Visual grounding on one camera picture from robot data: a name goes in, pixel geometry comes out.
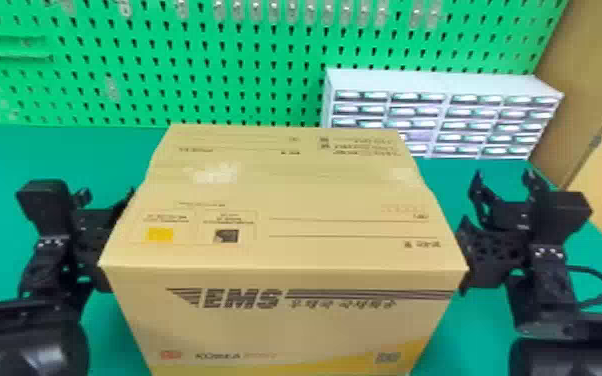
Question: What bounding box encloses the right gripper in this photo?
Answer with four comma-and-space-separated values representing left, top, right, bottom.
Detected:
455, 167, 552, 296

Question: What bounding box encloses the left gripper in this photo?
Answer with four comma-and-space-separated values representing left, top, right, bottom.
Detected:
67, 186, 137, 294

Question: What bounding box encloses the cardboard box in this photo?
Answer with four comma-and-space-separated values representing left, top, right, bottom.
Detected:
98, 123, 471, 376

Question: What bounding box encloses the white drawer cabinet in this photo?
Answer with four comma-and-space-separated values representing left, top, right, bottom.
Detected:
320, 68, 565, 161

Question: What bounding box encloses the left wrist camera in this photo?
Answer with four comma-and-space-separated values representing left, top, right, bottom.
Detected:
15, 178, 77, 239

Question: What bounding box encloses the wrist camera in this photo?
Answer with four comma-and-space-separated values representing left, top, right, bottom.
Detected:
528, 190, 594, 249
15, 178, 77, 239

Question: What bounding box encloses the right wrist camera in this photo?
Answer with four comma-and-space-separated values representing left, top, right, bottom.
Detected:
528, 190, 594, 249

